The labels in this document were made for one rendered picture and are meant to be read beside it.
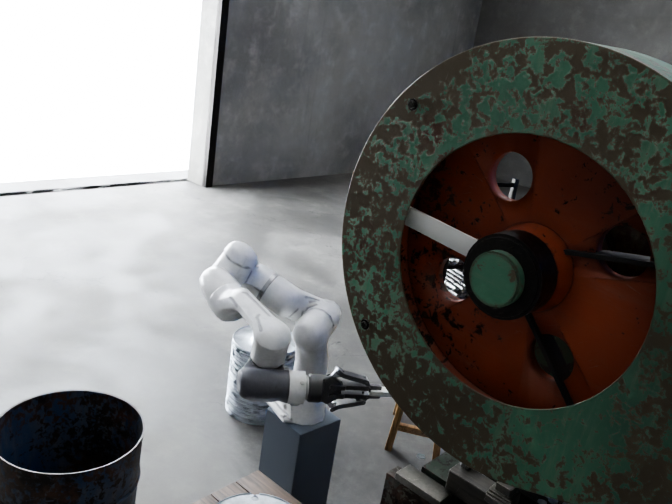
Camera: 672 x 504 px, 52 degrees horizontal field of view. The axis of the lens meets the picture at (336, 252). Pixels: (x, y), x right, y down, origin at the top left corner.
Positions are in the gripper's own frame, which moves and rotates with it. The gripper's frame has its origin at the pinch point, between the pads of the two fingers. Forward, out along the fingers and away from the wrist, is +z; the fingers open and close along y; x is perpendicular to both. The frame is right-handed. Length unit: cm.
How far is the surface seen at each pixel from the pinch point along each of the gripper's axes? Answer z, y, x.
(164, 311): -70, -76, 207
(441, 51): 217, 77, 706
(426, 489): 9.4, -14.2, -22.3
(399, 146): -14, 71, -27
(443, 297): 0, 42, -32
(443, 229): -5, 57, -35
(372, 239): -16, 51, -25
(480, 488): 19.9, -8.0, -29.4
